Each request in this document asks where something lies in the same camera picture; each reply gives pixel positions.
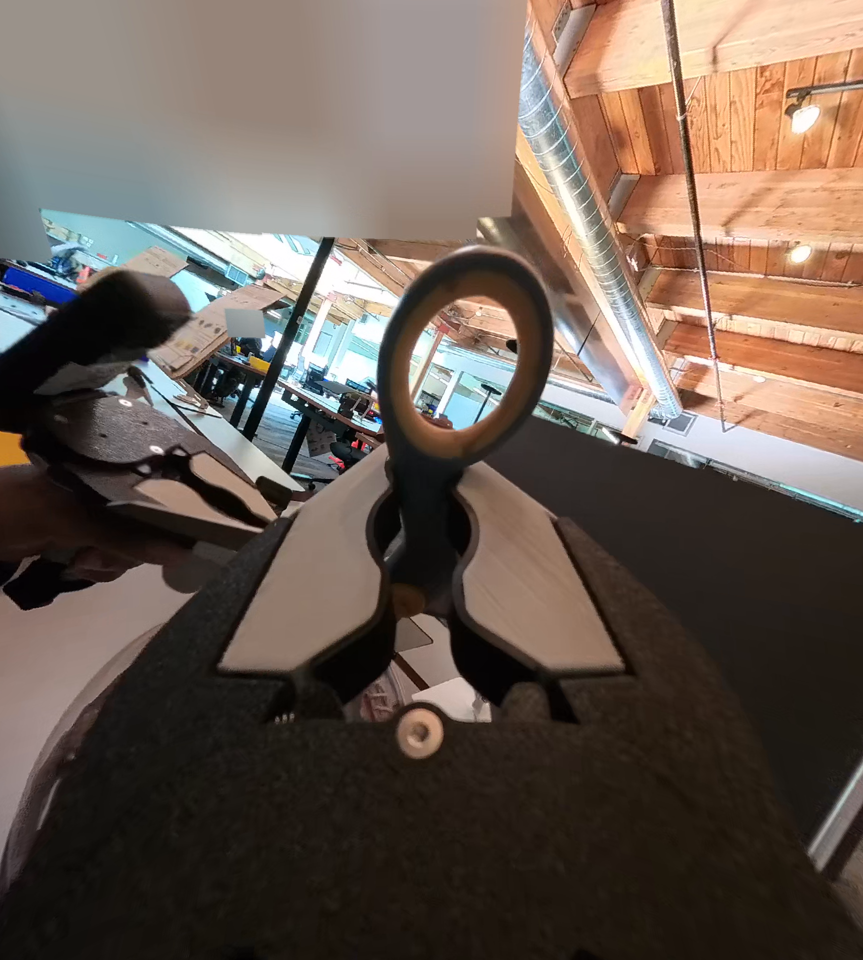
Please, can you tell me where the silver metal bar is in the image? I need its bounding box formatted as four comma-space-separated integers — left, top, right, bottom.
808, 693, 863, 867

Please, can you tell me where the cardboard sheet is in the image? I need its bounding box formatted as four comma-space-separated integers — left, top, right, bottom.
150, 285, 286, 376
112, 246, 191, 280

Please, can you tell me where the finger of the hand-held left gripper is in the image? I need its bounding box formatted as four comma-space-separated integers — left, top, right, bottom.
184, 448, 309, 519
105, 476, 271, 552

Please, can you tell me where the wood-top office desk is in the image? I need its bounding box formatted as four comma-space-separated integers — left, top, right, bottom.
277, 378, 388, 470

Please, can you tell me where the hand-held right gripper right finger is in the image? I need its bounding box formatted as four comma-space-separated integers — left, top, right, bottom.
448, 459, 628, 706

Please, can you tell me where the black support pole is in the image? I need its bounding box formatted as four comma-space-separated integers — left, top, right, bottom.
240, 238, 337, 442

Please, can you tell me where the silver spiral air duct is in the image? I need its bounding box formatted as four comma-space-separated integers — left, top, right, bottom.
517, 22, 684, 421

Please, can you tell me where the clear dome marble maze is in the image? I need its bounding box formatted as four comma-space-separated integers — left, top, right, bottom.
0, 624, 178, 927

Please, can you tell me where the black ceiling pipe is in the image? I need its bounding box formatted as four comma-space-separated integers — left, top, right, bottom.
660, 0, 729, 432

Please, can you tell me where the black backdrop board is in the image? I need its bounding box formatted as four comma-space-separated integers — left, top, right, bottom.
476, 416, 863, 849

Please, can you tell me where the person's left hand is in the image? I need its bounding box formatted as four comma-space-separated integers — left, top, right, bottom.
0, 465, 200, 594

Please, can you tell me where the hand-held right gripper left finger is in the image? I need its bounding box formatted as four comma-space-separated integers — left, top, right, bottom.
217, 446, 397, 702

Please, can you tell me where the blue storage bin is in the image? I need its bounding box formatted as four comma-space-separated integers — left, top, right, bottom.
0, 266, 76, 297

